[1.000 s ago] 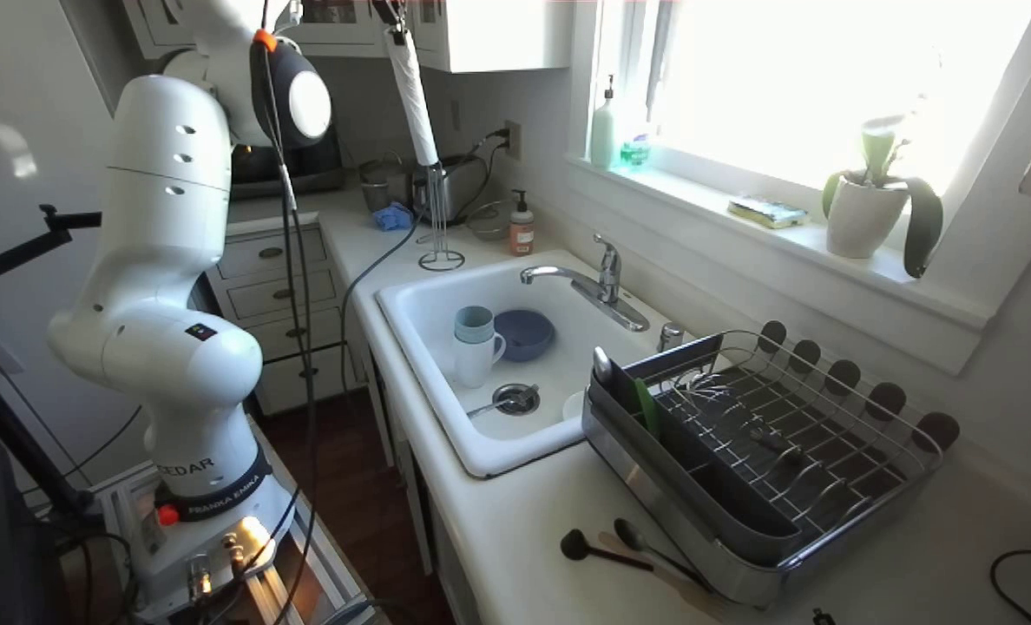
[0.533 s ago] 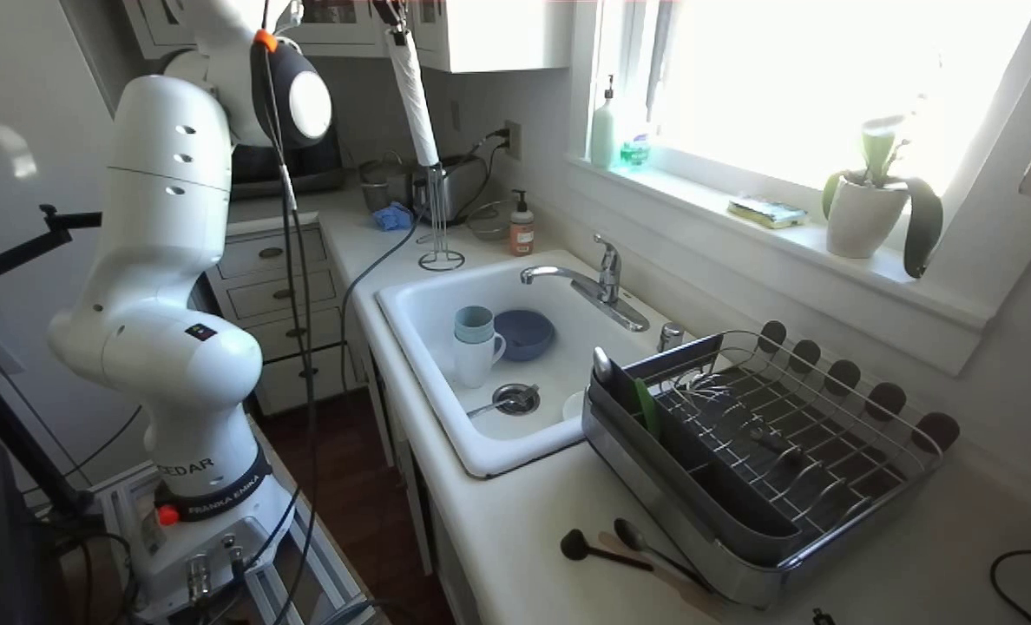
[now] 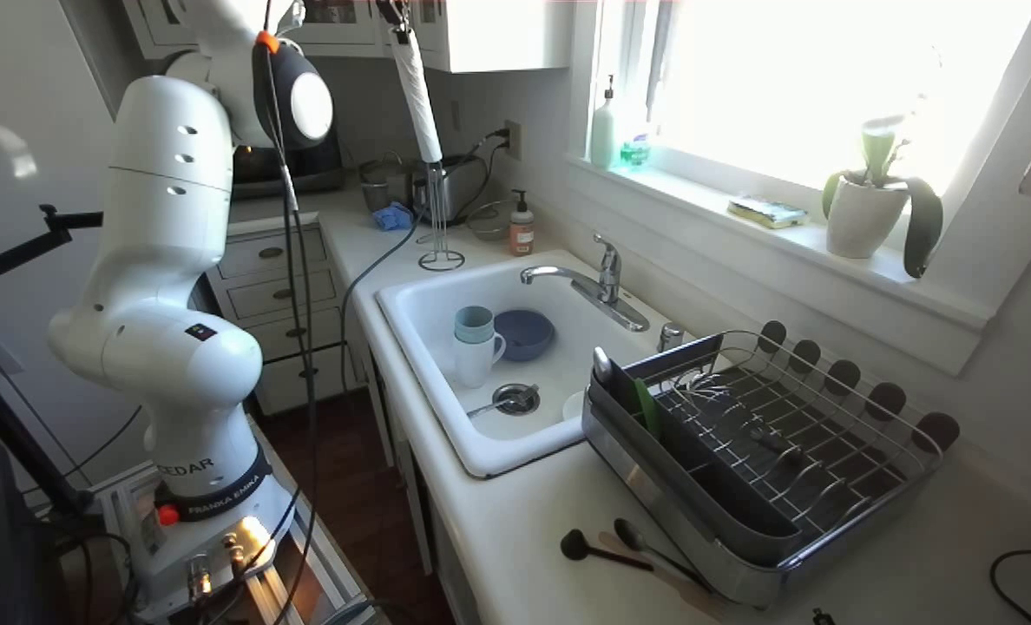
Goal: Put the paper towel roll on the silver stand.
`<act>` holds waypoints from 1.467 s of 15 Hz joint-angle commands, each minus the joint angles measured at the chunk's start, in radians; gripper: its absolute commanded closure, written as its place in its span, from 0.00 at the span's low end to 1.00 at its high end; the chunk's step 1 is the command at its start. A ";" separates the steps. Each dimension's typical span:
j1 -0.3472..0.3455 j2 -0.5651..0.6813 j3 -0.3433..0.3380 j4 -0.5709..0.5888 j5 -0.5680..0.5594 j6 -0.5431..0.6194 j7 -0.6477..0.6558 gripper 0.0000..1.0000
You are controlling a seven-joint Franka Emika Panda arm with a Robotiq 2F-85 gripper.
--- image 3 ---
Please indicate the small teal glass object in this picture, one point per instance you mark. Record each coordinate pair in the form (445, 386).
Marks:
(636, 154)

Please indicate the chrome sink faucet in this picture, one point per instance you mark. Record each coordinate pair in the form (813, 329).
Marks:
(609, 290)

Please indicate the white mug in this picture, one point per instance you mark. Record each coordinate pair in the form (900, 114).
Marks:
(473, 361)

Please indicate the green dish soap bottle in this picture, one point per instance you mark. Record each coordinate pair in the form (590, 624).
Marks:
(600, 136)

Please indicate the orange soap pump bottle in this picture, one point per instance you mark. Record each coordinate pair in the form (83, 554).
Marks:
(520, 235)

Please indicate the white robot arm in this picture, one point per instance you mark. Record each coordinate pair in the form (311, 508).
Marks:
(172, 229)

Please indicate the metal spoon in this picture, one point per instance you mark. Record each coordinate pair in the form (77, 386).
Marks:
(480, 407)

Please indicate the green utensil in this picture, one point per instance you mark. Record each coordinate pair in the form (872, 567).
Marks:
(643, 404)

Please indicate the yellow green sponge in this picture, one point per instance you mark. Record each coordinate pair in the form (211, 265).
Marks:
(764, 214)

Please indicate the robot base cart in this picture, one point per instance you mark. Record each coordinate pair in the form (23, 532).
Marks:
(187, 557)

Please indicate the teal cup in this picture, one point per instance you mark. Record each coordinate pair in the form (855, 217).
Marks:
(473, 326)

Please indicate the blue bowl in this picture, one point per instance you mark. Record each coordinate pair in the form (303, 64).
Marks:
(528, 336)

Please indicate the plant in white pot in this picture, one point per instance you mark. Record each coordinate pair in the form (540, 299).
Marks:
(862, 214)

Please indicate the chrome sink sprayer cap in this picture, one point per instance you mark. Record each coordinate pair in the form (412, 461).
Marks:
(672, 336)

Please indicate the window with white frame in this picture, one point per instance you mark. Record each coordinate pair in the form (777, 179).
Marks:
(793, 80)

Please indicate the black round brush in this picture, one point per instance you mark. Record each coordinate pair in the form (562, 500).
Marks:
(574, 544)

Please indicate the black camera stand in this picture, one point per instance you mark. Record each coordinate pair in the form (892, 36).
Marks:
(68, 217)

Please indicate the beige wall outlet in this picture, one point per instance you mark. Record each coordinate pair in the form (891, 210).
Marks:
(512, 144)

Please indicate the white wall cabinet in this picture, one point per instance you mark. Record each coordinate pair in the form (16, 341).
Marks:
(489, 36)

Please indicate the blue crumpled cloth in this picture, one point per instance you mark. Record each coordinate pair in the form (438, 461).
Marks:
(392, 217)

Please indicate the steel dish rack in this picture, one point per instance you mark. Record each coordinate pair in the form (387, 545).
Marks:
(769, 462)

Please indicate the silver toaster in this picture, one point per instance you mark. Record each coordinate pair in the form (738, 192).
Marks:
(462, 192)

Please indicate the dark countertop appliance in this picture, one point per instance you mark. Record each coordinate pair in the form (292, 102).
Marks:
(305, 167)

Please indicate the white base cabinet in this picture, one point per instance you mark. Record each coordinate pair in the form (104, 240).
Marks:
(248, 290)

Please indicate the white kitchen sink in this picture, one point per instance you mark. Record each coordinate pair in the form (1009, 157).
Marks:
(421, 315)

